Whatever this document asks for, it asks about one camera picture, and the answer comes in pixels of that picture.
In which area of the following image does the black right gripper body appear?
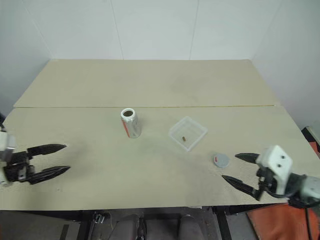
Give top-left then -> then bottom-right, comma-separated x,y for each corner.
256,166 -> 279,194

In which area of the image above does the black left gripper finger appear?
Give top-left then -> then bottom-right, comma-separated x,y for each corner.
26,143 -> 68,157
29,165 -> 72,186

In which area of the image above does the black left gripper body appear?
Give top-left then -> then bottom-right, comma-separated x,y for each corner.
4,149 -> 36,183

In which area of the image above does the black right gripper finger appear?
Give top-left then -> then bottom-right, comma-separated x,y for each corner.
234,152 -> 262,165
221,174 -> 266,202

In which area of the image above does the grey can lid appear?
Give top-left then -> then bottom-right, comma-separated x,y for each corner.
212,152 -> 230,169

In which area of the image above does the silver red can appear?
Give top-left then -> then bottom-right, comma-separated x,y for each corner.
120,107 -> 142,139

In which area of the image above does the clear plastic square tray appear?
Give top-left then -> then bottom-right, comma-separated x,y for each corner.
168,115 -> 209,152

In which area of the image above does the orange fabric sheet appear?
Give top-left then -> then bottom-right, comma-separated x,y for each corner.
246,203 -> 320,240

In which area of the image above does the red object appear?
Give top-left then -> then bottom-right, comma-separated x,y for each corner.
309,139 -> 320,159

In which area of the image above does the white box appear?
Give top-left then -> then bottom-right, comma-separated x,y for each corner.
306,124 -> 320,144

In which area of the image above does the dark grey rounded shape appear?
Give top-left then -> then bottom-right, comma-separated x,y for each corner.
178,214 -> 203,240

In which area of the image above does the small green metal device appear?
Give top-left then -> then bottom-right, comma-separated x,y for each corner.
93,212 -> 106,225

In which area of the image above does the black metal table frame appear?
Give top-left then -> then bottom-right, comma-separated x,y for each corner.
0,203 -> 288,240

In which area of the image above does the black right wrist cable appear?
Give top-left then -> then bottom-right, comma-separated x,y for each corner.
266,187 -> 320,240

